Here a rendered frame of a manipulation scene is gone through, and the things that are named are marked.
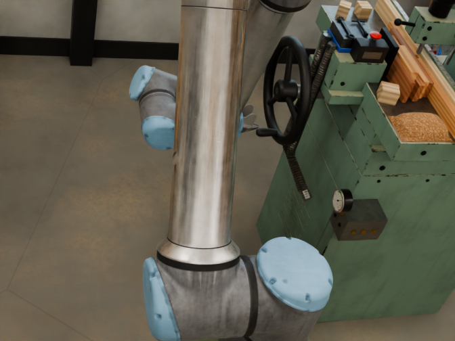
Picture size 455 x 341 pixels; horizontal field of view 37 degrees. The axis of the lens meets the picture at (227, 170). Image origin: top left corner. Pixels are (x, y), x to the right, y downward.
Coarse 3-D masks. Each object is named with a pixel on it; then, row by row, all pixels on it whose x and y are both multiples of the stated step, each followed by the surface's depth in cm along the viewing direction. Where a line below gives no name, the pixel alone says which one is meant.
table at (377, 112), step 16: (320, 16) 199; (352, 16) 197; (384, 80) 176; (336, 96) 172; (352, 96) 173; (368, 96) 172; (368, 112) 172; (384, 112) 166; (400, 112) 167; (432, 112) 170; (384, 128) 165; (384, 144) 165; (400, 144) 158; (416, 144) 160; (432, 144) 161; (448, 144) 162; (400, 160) 162; (416, 160) 164; (432, 160) 165; (448, 160) 167
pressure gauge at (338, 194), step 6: (336, 192) 176; (342, 192) 173; (348, 192) 174; (336, 198) 176; (342, 198) 173; (348, 198) 173; (336, 204) 176; (342, 204) 173; (348, 204) 173; (336, 210) 176; (342, 210) 174; (348, 210) 174
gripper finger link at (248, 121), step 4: (248, 116) 179; (252, 116) 179; (256, 116) 179; (244, 120) 179; (248, 120) 180; (252, 120) 180; (244, 124) 180; (248, 124) 181; (252, 124) 181; (248, 128) 181; (252, 128) 182; (256, 128) 183
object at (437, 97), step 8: (392, 24) 190; (400, 32) 188; (424, 64) 178; (432, 80) 173; (432, 88) 172; (440, 88) 171; (432, 96) 172; (440, 96) 169; (432, 104) 172; (440, 104) 169; (448, 104) 167; (440, 112) 169; (448, 112) 166; (448, 120) 166; (448, 128) 166
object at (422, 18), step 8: (416, 8) 172; (424, 8) 173; (416, 16) 172; (424, 16) 169; (432, 16) 170; (448, 16) 172; (416, 24) 172; (424, 24) 169; (432, 24) 169; (440, 24) 170; (448, 24) 170; (408, 32) 175; (416, 32) 172; (424, 32) 170; (432, 32) 171; (440, 32) 172; (448, 32) 172; (416, 40) 172; (424, 40) 172; (432, 40) 173; (440, 40) 174; (448, 40) 174
